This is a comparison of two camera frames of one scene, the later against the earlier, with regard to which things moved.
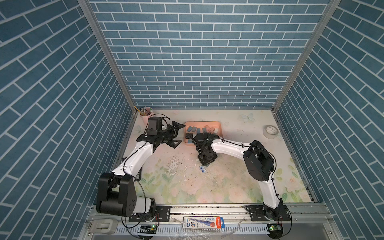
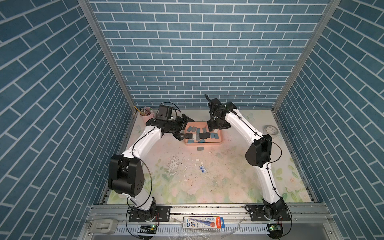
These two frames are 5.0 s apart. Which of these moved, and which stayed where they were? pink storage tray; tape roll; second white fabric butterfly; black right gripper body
Moved: black right gripper body
Stayed: tape roll; second white fabric butterfly; pink storage tray
